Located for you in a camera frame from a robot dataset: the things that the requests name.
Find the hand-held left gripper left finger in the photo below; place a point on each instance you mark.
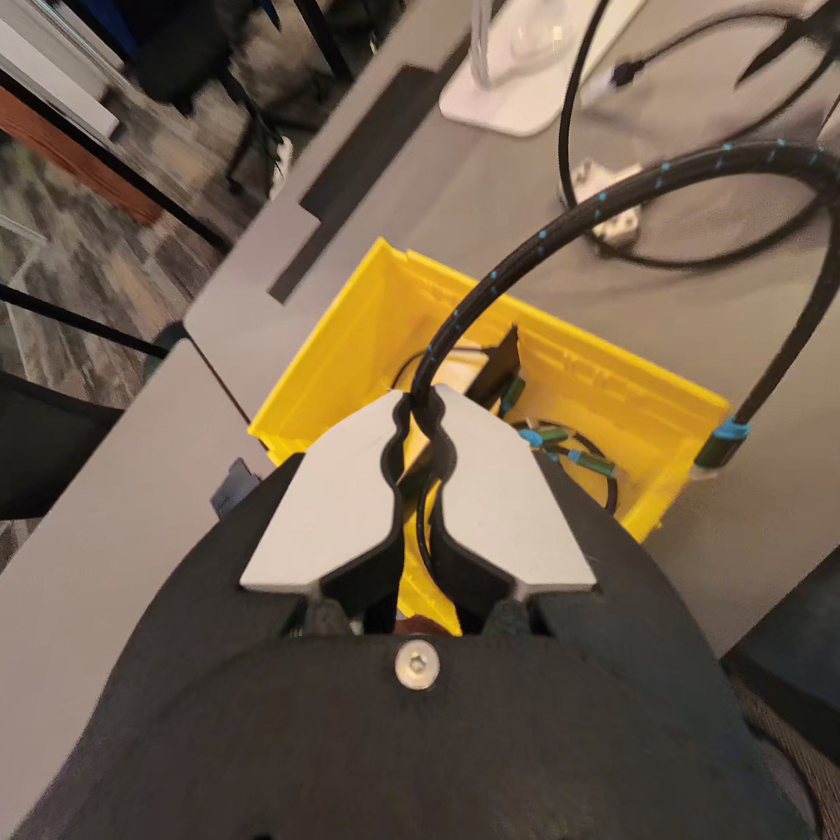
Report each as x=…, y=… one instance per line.
x=328, y=512

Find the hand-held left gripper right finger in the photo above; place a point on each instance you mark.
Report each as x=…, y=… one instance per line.
x=505, y=512

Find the yellow plastic bin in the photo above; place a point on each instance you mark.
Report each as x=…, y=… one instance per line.
x=354, y=341

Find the small dark table clip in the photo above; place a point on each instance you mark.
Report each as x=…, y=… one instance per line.
x=233, y=489

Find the black card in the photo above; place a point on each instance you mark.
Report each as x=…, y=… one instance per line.
x=489, y=374

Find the clear plastic packaging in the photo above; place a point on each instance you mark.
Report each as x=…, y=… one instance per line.
x=518, y=39

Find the black office chair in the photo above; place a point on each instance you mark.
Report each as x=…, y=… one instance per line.
x=184, y=59

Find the white rounded base plate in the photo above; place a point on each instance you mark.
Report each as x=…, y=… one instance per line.
x=518, y=105

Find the wooden desk with black frame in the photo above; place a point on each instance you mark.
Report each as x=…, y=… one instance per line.
x=79, y=157

